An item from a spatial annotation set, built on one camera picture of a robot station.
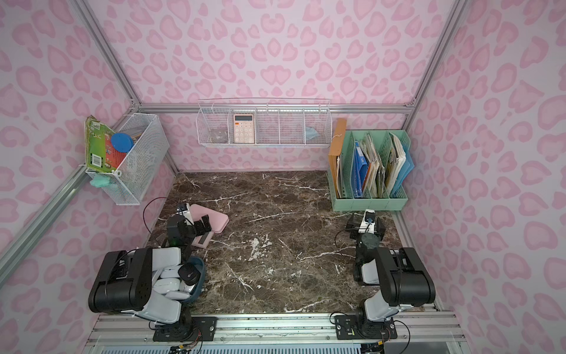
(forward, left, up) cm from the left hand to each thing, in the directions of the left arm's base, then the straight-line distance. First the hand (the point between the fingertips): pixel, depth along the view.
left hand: (195, 214), depth 94 cm
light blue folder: (+13, -89, +16) cm, 92 cm away
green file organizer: (+14, -75, +15) cm, 78 cm away
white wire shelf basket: (+34, -30, +23) cm, 50 cm away
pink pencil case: (0, -8, -6) cm, 11 cm away
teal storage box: (-21, -7, -2) cm, 23 cm away
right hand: (-3, -71, +5) cm, 71 cm away
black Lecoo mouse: (-24, -4, -1) cm, 25 cm away
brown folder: (+13, -58, +26) cm, 65 cm away
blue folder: (+14, -71, +11) cm, 73 cm away
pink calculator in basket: (+29, -21, +23) cm, 42 cm away
